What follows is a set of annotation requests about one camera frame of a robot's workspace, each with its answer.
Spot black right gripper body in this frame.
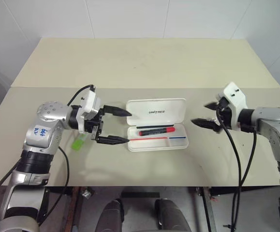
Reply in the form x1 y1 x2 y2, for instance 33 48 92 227
211 96 237 133

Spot red marker with black cap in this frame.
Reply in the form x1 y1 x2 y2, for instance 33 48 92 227
138 126 176 137

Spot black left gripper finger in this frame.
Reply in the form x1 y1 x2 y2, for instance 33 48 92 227
97 135 131 145
103 105 132 117

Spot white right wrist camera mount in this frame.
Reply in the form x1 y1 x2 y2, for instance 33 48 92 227
216 82 250 132

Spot metal table frame bar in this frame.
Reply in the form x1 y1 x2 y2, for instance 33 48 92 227
195 186 217 232

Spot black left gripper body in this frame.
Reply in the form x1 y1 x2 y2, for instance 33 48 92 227
85 105 107 144

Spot white plastic pencil case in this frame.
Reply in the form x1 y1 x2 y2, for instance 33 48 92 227
125 97 190 153

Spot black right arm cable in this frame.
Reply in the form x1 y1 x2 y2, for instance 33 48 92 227
216 102 258 229

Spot small metal bracket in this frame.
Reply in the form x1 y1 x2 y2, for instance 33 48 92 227
81 188 93 199

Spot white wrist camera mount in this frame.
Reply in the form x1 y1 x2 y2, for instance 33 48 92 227
77 89 102 134
216 82 250 132

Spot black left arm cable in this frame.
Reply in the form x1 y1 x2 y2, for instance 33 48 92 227
37 84 97 222

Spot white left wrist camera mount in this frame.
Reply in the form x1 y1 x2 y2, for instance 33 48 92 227
77 89 102 134

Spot dark rounded shape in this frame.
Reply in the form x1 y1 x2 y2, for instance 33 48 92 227
102 198 125 232
154 198 194 232

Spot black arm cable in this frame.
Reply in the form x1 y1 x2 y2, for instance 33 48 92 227
37 84 97 222
216 102 258 229

